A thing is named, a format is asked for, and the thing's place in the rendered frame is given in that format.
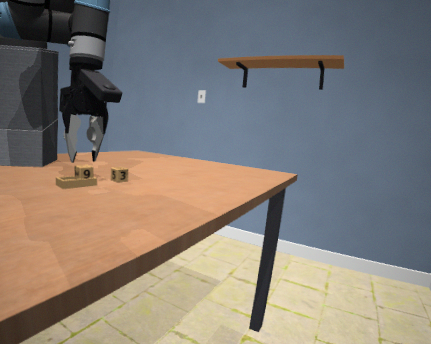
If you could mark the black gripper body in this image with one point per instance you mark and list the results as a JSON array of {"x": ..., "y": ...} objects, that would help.
[{"x": 83, "y": 100}]

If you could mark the tan cube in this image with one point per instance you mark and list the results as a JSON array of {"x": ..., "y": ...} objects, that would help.
[
  {"x": 83, "y": 171},
  {"x": 119, "y": 174}
]

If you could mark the tan shallow rectangular tray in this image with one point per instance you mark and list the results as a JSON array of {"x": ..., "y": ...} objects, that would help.
[{"x": 66, "y": 183}]

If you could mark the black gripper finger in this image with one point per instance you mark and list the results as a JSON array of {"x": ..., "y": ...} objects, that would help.
[
  {"x": 96, "y": 130},
  {"x": 72, "y": 124}
]

